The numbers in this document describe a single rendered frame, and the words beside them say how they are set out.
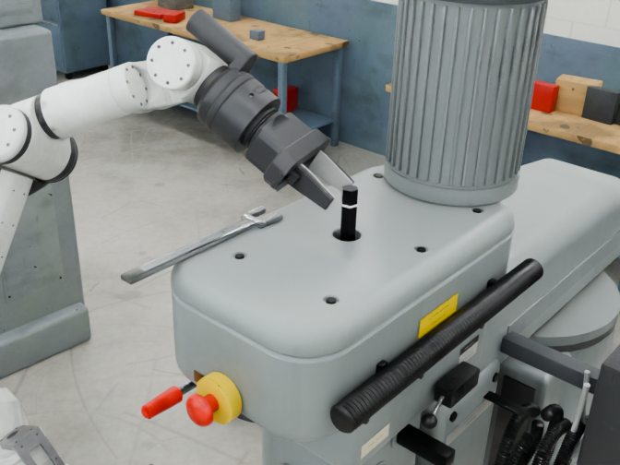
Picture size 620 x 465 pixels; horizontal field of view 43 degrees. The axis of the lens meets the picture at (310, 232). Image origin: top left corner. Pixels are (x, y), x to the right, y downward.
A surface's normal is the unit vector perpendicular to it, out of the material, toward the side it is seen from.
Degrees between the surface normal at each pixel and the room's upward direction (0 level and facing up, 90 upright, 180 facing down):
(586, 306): 0
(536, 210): 0
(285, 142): 30
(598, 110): 90
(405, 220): 0
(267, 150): 90
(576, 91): 90
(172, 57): 70
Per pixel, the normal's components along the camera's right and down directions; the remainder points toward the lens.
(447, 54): -0.45, 0.40
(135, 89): 0.93, -0.26
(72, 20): 0.76, 0.33
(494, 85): 0.21, 0.46
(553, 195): 0.03, -0.89
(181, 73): -0.24, 0.11
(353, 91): -0.65, 0.33
